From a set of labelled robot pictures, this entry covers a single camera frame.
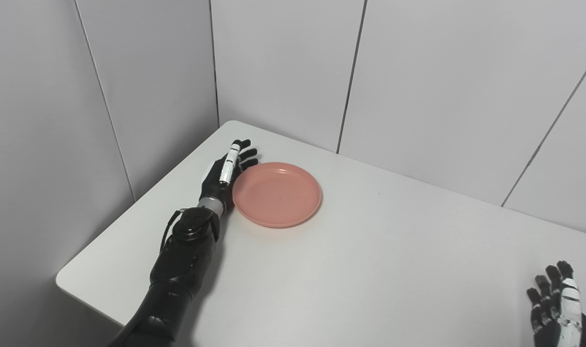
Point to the pink round plate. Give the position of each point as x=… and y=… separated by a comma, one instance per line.
x=277, y=194

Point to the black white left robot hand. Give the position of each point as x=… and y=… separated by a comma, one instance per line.
x=220, y=178

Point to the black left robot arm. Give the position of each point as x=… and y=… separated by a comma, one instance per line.
x=182, y=270

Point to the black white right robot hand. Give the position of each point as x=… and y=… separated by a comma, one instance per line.
x=558, y=313

